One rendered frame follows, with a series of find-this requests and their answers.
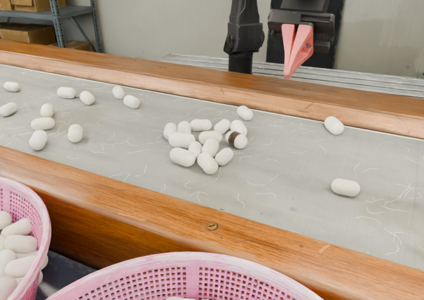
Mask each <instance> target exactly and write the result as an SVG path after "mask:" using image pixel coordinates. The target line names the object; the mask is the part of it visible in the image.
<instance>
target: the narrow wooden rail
mask: <svg viewBox="0 0 424 300"><path fill-rule="evenodd" d="M0 177H4V178H8V179H11V180H14V181H16V182H19V183H21V184H24V185H25V186H27V187H28V188H30V189H32V190H33V191H34V192H35V193H36V194H37V195H38V196H39V197H40V198H41V199H42V200H43V202H44V204H45V206H46V208H47V210H48V213H49V217H50V222H51V239H50V246H49V250H50V251H53V252H54V253H57V254H59V255H62V256H64V257H66V258H69V259H71V260H74V261H76V262H78V263H81V264H83V265H86V266H88V267H90V268H93V269H95V270H101V269H103V268H105V267H109V266H111V265H114V264H116V263H120V262H124V261H126V260H130V259H133V258H138V257H144V256H148V255H155V254H160V253H171V252H185V251H189V252H205V253H216V254H221V255H228V256H231V257H237V258H241V259H244V260H248V261H251V262H254V263H258V264H260V265H263V266H265V267H268V268H271V269H273V270H275V271H277V272H279V273H282V274H283V275H285V276H287V277H289V278H291V279H293V280H295V281H297V282H298V283H300V284H302V285H303V286H305V287H306V288H308V289H310V290H311V291H312V292H314V293H316V294H317V295H318V296H319V297H321V298H322V299H323V300H424V271H422V270H419V269H416V268H413V267H409V266H406V265H402V264H399V263H396V262H392V261H389V260H385V259H383V258H379V257H375V256H372V255H368V254H366V253H362V252H359V251H355V250H351V249H349V248H345V247H342V246H338V245H334V244H332V243H328V242H325V241H321V240H319V239H315V238H311V237H308V236H304V235H302V234H298V233H294V232H291V231H287V230H285V229H281V228H277V227H274V226H270V225H268V224H264V223H261V222H257V221H253V220H251V219H247V218H244V217H240V216H236V215H234V214H230V213H227V212H223V211H219V210H217V209H213V208H210V207H206V206H204V205H200V204H196V203H194V202H189V201H187V200H183V199H179V198H177V197H173V196H170V195H166V194H164V193H160V192H156V191H153V190H149V189H147V188H143V187H139V186H136V185H132V184H130V183H126V182H122V181H119V180H115V179H113V178H109V177H106V176H102V175H98V174H96V173H92V172H89V171H85V170H82V169H79V168H75V167H72V166H68V165H66V164H62V163H58V162H55V161H51V160H49V159H45V158H41V157H38V156H34V155H32V154H28V153H24V152H21V151H18V150H15V149H11V148H8V147H4V146H1V145H0Z"/></svg>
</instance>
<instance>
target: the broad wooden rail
mask: <svg viewBox="0 0 424 300"><path fill-rule="evenodd" d="M0 64H3V65H7V66H14V67H20V68H24V69H31V70H35V71H42V72H48V73H52V74H59V75H63V76H70V77H74V78H81V79H87V80H91V81H98V82H102V83H109V84H116V85H119V86H126V87H130V88H137V89H143V90H148V91H154V92H159V93H165V94H169V95H175V96H183V97H186V98H193V99H197V100H204V101H210V102H215V103H221V104H226V105H232V106H236V107H240V106H246V107H247V108H250V109H253V110H260V111H264V112H271V113H277V114H282V115H288V116H292V117H299V118H306V119H310V120H316V121H320V122H325V120H326V119H327V118H328V117H336V118H337V119H338V120H339V121H340V122H341V123H342V124H343V125H344V126H348V127H355V128H359V129H366V130H372V131H377V132H383V133H387V134H394V135H398V136H405V137H412V138H415V139H422V140H424V99H421V98H413V97H408V96H399V95H391V94H386V93H377V92H372V91H364V90H359V89H350V88H342V87H337V86H328V85H323V84H315V83H306V82H301V81H293V80H288V79H280V78H271V77H266V76H258V75H253V74H244V73H239V72H230V71H221V70H217V69H208V68H203V67H195V66H187V65H182V64H173V63H168V62H160V61H151V60H146V59H138V58H133V57H124V56H119V55H111V54H103V53H98V52H89V51H84V50H76V49H67V48H62V47H53V46H48V45H40V44H35V43H26V42H18V41H13V40H5V39H0Z"/></svg>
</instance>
